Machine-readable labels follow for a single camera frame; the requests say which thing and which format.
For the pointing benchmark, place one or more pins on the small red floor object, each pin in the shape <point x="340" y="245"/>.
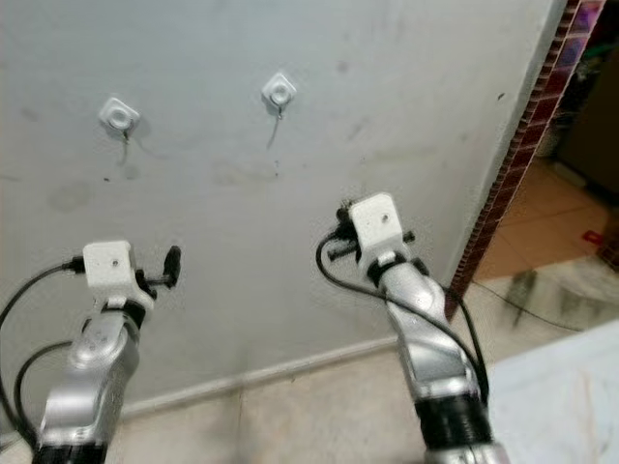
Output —
<point x="598" y="237"/>

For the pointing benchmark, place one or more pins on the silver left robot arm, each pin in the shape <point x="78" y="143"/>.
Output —
<point x="77" y="387"/>

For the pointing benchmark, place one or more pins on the red brick door frame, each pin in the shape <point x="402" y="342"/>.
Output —
<point x="522" y="155"/>

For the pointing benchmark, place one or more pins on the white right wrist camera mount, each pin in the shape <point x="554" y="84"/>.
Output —
<point x="375" y="222"/>

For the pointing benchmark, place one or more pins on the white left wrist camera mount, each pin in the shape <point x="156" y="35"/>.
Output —
<point x="108" y="268"/>

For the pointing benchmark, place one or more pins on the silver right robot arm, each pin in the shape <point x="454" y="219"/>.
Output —
<point x="435" y="348"/>

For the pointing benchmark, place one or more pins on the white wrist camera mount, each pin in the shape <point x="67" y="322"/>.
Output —
<point x="108" y="268"/>
<point x="375" y="222"/>

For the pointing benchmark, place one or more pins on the white square wall hook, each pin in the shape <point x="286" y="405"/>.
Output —
<point x="279" y="92"/>
<point x="119" y="114"/>

